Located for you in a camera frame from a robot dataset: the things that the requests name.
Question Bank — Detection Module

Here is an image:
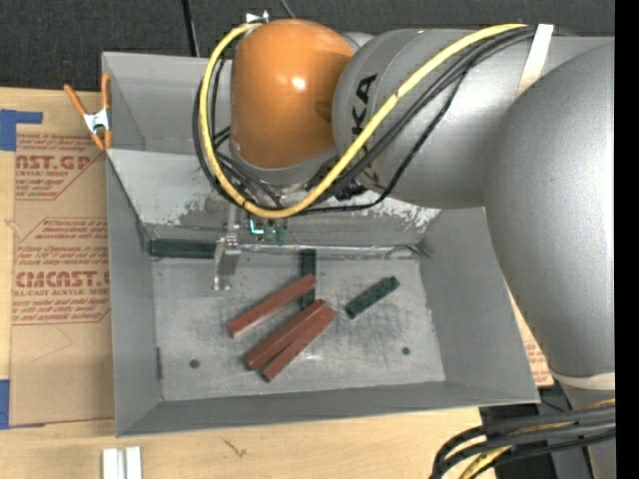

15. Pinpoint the brown cardboard board red print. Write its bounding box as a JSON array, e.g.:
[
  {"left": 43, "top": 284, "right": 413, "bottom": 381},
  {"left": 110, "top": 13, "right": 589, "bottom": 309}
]
[{"left": 0, "top": 86, "right": 555, "bottom": 429}]

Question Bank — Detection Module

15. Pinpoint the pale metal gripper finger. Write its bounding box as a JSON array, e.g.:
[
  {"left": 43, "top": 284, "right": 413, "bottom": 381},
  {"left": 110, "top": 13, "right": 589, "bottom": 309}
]
[{"left": 213, "top": 236, "right": 244, "bottom": 292}]

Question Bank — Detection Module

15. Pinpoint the red-brown flat block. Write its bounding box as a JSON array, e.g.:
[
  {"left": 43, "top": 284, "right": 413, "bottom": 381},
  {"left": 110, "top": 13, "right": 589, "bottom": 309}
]
[
  {"left": 227, "top": 273, "right": 318, "bottom": 339},
  {"left": 243, "top": 298, "right": 331, "bottom": 371},
  {"left": 259, "top": 307, "right": 339, "bottom": 383}
]

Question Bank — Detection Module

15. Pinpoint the dark green flat block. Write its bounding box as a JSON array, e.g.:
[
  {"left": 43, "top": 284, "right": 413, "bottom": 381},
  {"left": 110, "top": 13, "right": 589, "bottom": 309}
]
[
  {"left": 343, "top": 275, "right": 402, "bottom": 320},
  {"left": 149, "top": 238, "right": 219, "bottom": 260},
  {"left": 299, "top": 248, "right": 319, "bottom": 311}
]

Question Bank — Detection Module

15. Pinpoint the grey metal bin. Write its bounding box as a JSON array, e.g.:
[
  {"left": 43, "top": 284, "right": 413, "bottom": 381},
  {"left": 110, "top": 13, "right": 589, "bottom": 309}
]
[{"left": 101, "top": 51, "right": 542, "bottom": 438}]

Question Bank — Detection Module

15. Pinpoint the black cylinder on white bracket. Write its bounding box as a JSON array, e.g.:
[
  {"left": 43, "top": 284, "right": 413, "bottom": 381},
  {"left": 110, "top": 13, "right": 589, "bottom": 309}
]
[{"left": 335, "top": 179, "right": 364, "bottom": 201}]

